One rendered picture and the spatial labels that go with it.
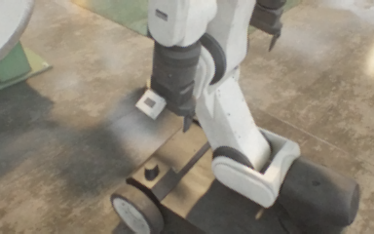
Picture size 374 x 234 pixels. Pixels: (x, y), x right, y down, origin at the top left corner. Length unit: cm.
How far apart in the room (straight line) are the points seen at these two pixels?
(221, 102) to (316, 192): 33
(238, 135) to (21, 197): 87
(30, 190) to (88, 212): 26
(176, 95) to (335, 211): 51
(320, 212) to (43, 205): 95
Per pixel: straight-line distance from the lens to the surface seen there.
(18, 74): 207
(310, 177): 91
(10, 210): 139
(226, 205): 103
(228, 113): 87
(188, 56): 57
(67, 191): 135
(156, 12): 52
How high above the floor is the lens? 102
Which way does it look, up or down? 41 degrees down
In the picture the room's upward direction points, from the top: 1 degrees counter-clockwise
